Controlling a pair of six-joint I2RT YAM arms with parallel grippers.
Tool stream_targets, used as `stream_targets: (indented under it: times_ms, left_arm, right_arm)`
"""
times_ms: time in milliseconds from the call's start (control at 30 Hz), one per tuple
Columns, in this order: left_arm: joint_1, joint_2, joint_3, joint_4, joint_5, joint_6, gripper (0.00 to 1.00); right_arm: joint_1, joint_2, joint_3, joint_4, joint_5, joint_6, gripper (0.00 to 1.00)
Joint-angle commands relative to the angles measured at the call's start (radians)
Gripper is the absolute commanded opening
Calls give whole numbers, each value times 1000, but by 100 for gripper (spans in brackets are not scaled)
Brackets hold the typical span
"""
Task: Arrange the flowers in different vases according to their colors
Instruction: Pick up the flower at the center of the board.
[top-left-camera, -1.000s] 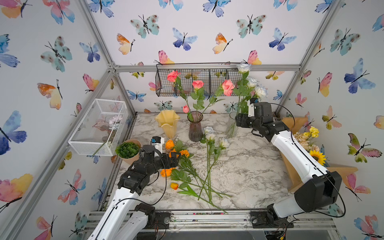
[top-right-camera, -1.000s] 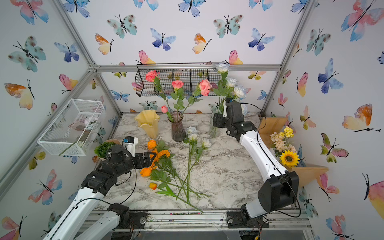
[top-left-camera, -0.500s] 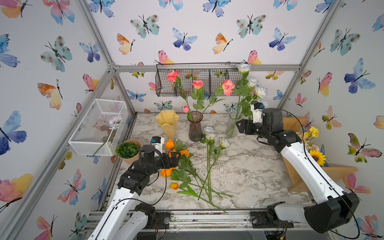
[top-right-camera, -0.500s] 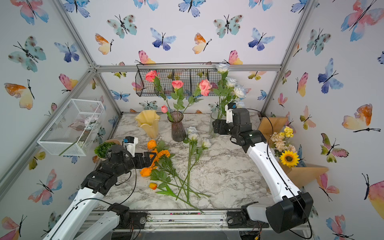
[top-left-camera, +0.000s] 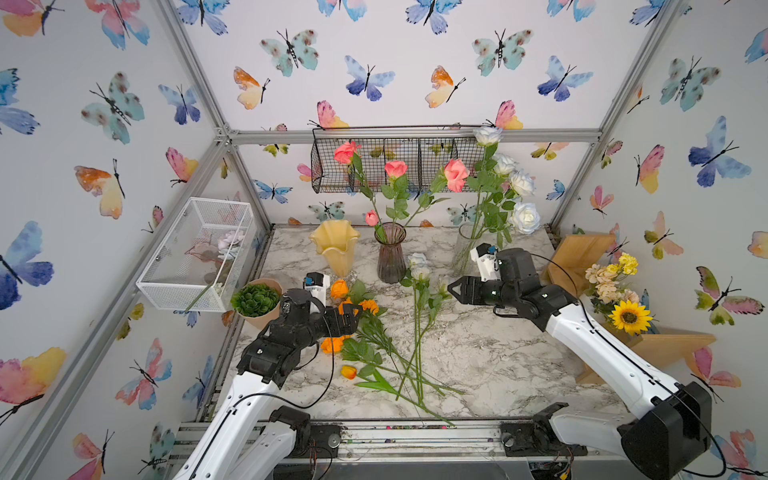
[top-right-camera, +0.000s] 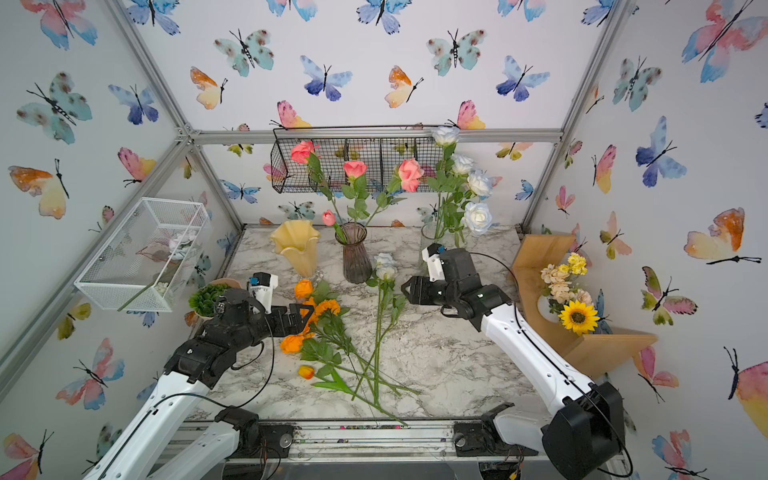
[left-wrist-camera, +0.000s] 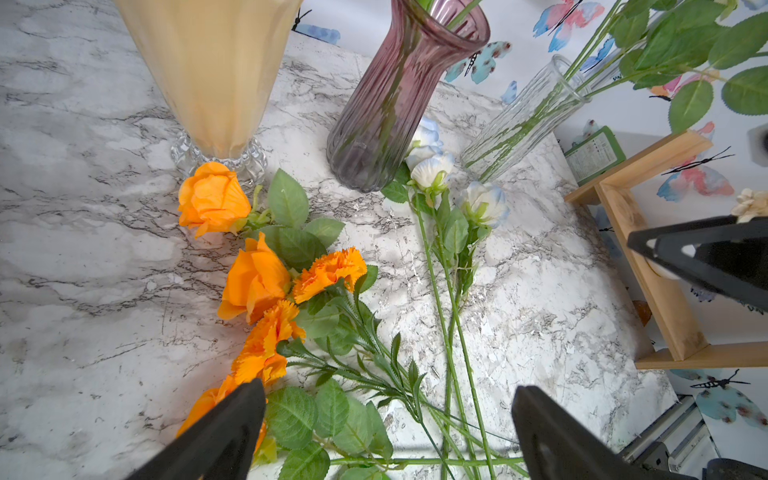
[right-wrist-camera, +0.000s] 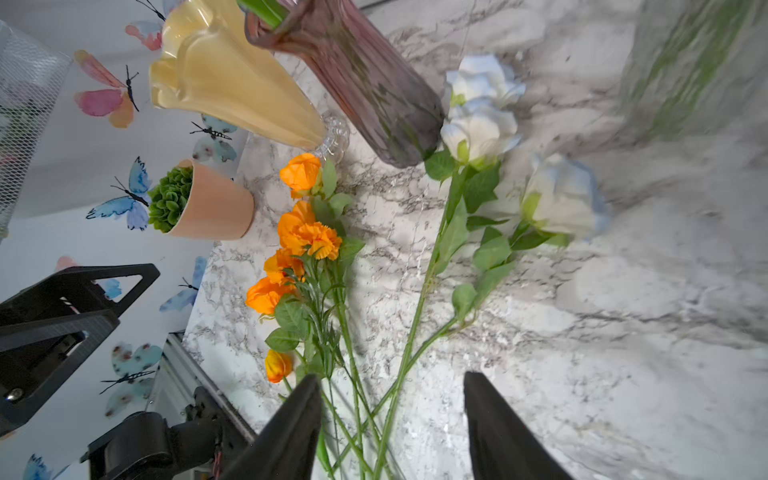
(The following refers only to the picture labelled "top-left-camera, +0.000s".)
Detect pink tulip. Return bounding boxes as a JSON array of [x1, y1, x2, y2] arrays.
[[365, 210, 387, 244]]

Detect pink rose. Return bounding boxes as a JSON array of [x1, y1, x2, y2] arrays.
[[405, 159, 469, 227]]

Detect pink rose pair stem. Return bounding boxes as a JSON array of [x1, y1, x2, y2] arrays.
[[333, 141, 409, 224]]

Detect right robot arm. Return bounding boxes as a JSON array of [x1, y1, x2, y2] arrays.
[[447, 243, 718, 479]]

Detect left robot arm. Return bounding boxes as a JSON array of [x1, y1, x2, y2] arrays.
[[175, 287, 365, 479]]

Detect orange ranunculus flower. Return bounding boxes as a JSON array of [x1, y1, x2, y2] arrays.
[[320, 336, 347, 355]]

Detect clear glass vase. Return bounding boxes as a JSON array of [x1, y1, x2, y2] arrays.
[[451, 223, 483, 277]]

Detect orange rose flower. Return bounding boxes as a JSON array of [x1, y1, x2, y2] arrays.
[[330, 279, 349, 300]]

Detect orange tulip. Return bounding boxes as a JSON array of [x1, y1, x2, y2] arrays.
[[341, 365, 422, 407]]

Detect small white rose stem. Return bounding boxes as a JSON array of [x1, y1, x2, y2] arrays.
[[401, 253, 430, 405]]

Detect potted green succulent plant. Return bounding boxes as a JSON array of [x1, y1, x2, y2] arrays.
[[231, 278, 283, 330]]

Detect purple glass vase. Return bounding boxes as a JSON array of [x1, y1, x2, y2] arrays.
[[375, 222, 407, 284]]

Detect yellow ruffled vase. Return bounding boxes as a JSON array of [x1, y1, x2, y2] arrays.
[[310, 220, 360, 278]]

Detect wooden corner shelf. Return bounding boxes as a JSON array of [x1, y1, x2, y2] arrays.
[[547, 234, 741, 387]]

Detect sunflower bouquet in vase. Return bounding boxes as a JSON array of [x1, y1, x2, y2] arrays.
[[585, 253, 653, 336]]

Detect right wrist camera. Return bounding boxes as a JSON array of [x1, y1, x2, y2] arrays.
[[469, 243, 501, 281]]

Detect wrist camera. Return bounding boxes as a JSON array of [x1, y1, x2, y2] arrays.
[[469, 243, 501, 281], [303, 272, 331, 306]]

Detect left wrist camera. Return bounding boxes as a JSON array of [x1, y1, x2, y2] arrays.
[[303, 272, 331, 306]]

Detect black wire wall basket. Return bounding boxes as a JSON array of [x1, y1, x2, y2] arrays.
[[310, 124, 488, 195]]

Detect white mesh wall basket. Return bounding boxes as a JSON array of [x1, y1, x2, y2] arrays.
[[136, 197, 256, 313]]

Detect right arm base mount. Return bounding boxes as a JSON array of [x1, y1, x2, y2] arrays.
[[499, 402, 588, 457]]

